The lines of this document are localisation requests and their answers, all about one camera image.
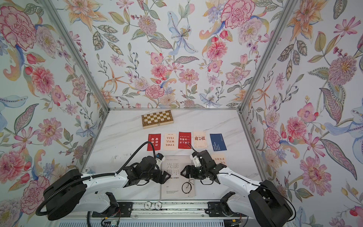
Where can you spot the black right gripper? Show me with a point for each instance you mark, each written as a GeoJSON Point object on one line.
{"type": "Point", "coordinates": [192, 172]}

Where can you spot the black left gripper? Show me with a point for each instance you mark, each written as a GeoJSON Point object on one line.
{"type": "Point", "coordinates": [159, 178]}

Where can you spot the white photo album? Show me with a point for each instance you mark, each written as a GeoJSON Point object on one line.
{"type": "Point", "coordinates": [177, 187]}

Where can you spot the red card white characters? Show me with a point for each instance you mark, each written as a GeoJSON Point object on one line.
{"type": "Point", "coordinates": [155, 139]}

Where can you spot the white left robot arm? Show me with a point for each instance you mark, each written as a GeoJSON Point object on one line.
{"type": "Point", "coordinates": [76, 192]}

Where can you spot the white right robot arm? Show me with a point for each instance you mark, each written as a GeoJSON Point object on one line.
{"type": "Point", "coordinates": [259, 200]}

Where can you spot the pale beige card lower right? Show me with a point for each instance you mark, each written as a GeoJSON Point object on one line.
{"type": "Point", "coordinates": [219, 158]}

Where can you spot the beige card red characters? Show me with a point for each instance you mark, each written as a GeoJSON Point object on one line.
{"type": "Point", "coordinates": [200, 139]}

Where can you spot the red you can do it card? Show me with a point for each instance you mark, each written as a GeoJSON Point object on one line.
{"type": "Point", "coordinates": [184, 140]}

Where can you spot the beige time will tell card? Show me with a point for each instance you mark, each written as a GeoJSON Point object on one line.
{"type": "Point", "coordinates": [170, 141]}

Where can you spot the dark blue card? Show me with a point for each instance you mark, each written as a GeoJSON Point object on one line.
{"type": "Point", "coordinates": [218, 143]}

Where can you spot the wooden folding chess board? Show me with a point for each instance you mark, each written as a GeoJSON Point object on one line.
{"type": "Point", "coordinates": [157, 119]}

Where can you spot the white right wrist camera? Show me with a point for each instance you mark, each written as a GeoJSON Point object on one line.
{"type": "Point", "coordinates": [195, 160]}

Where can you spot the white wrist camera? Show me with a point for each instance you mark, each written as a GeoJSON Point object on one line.
{"type": "Point", "coordinates": [160, 157]}
{"type": "Point", "coordinates": [195, 160]}

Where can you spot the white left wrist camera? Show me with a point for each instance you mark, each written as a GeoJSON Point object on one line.
{"type": "Point", "coordinates": [160, 157]}

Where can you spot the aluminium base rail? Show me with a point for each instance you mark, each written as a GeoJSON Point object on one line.
{"type": "Point", "coordinates": [169, 213]}

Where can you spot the aluminium corner post right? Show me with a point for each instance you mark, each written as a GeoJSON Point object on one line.
{"type": "Point", "coordinates": [285, 15]}

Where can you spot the aluminium corner post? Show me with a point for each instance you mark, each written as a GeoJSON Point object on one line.
{"type": "Point", "coordinates": [65, 35]}
{"type": "Point", "coordinates": [285, 15]}

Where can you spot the aluminium corner post left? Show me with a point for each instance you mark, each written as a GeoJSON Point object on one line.
{"type": "Point", "coordinates": [65, 35]}

